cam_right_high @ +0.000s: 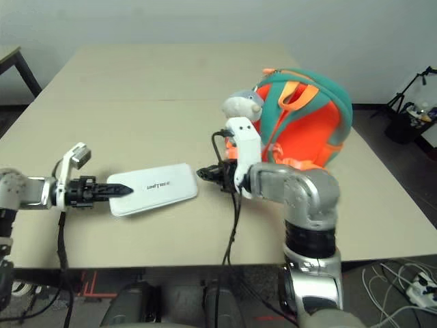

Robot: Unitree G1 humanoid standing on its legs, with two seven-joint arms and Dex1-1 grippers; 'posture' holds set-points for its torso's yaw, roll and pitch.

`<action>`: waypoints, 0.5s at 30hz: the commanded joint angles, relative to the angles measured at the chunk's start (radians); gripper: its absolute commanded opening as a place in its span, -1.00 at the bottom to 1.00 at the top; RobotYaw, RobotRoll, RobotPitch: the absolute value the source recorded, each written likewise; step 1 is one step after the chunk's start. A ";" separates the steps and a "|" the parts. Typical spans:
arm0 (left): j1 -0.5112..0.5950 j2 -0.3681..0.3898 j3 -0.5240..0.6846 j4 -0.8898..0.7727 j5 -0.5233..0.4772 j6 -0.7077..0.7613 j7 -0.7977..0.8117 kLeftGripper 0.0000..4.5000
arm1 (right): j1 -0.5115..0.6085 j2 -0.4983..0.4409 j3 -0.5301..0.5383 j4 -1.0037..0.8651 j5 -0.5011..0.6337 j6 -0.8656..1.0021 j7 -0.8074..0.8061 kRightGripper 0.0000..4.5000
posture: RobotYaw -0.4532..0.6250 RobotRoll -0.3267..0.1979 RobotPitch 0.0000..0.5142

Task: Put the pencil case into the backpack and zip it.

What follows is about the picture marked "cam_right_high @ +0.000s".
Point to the white pencil case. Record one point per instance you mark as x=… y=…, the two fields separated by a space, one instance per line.
x=153 y=191

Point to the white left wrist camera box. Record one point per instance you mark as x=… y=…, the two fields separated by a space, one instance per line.
x=80 y=157

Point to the beige side table black frame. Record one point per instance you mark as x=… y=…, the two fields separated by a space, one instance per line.
x=10 y=54

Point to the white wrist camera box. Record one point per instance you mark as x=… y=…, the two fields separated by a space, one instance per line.
x=80 y=157
x=244 y=143

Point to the grey robot leg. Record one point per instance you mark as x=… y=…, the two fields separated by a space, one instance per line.
x=131 y=304
x=223 y=304

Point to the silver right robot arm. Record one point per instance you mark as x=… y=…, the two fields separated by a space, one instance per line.
x=307 y=191

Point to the grey left robot leg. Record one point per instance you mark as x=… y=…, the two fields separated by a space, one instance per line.
x=131 y=304

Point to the black tripod stand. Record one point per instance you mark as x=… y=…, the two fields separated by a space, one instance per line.
x=424 y=79

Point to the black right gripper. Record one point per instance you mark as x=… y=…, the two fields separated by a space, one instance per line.
x=228 y=176

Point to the orange and teal backpack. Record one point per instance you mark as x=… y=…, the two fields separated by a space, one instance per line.
x=307 y=126

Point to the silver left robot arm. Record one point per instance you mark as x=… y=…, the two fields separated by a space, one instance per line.
x=17 y=191

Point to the black storage bin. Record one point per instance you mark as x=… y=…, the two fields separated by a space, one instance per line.
x=403 y=130

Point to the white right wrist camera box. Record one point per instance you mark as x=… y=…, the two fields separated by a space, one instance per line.
x=244 y=143

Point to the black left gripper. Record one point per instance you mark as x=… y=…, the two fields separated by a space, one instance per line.
x=80 y=191

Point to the white power strip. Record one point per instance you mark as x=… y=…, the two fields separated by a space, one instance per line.
x=421 y=287

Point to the grey right robot leg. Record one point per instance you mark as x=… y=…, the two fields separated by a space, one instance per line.
x=223 y=304

